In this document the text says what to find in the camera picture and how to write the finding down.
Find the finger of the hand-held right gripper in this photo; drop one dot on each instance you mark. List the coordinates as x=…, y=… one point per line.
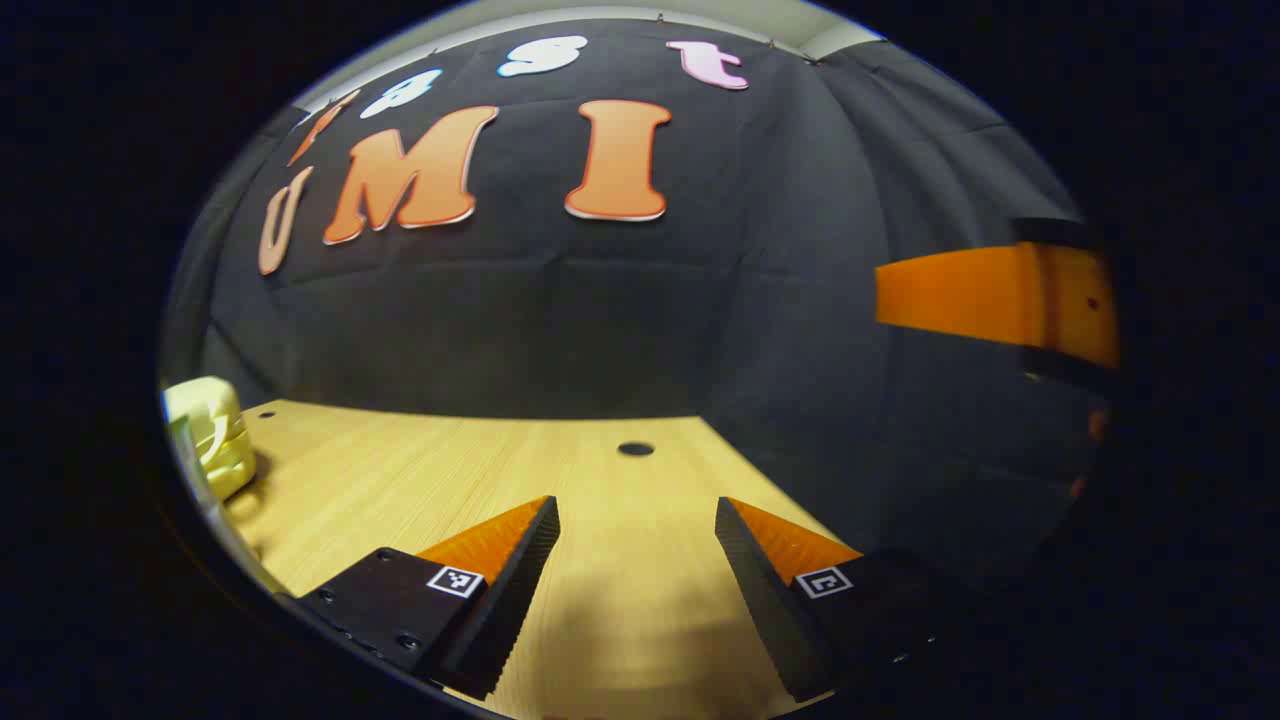
x=980, y=295

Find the pale yellow suitcase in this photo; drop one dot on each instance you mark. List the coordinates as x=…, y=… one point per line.
x=215, y=430

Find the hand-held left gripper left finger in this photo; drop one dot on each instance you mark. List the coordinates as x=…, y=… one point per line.
x=520, y=580

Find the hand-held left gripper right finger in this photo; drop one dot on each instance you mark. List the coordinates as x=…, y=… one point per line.
x=760, y=590

